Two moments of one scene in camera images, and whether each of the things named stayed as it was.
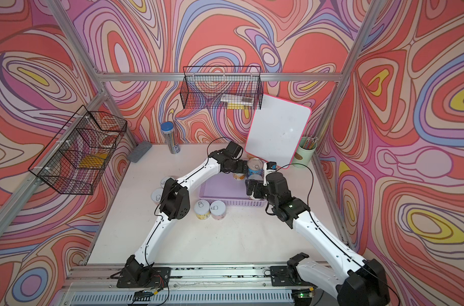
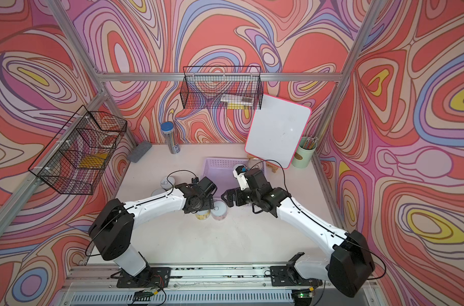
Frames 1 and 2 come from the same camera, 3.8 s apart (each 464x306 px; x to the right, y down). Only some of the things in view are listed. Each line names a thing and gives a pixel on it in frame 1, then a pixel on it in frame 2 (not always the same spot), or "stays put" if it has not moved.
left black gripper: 241,167 -> 209,204
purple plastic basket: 221,186 stays put
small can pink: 156,195 stays put
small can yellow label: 202,209 stays put
